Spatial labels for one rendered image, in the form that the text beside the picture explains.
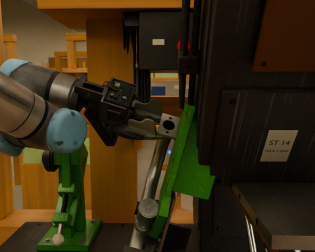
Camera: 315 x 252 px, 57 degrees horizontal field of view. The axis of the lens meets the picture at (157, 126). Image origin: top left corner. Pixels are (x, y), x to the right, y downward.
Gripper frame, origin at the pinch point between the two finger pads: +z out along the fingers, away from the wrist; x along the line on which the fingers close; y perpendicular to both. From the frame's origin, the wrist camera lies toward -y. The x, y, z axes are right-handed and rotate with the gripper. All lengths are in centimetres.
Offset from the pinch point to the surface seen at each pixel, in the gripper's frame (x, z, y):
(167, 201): -16.9, 3.6, 2.4
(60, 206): -14.3, -19.2, -26.1
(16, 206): 54, -118, -291
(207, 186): -12.5, 9.8, 4.1
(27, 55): 696, -501, -745
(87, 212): -6, -15, -50
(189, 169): -11.1, 5.8, 5.4
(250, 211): -18.8, 14.4, 12.1
